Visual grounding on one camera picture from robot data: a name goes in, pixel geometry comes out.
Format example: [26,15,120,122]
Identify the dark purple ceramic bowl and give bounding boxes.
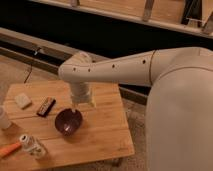
[55,108,83,136]

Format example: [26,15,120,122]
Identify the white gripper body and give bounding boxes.
[70,83,92,104]

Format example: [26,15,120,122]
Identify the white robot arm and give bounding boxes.
[58,47,213,171]

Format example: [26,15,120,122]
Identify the orange carrot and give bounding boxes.
[0,142,21,158]

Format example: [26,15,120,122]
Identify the white plastic cup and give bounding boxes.
[0,106,12,129]

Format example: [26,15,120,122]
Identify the dark chocolate bar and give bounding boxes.
[36,97,56,117]

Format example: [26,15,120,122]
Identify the black cable left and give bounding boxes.
[23,46,44,84]

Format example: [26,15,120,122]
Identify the clear plastic bottle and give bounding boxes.
[19,134,46,159]

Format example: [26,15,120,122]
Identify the white sponge block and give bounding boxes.
[14,93,32,109]

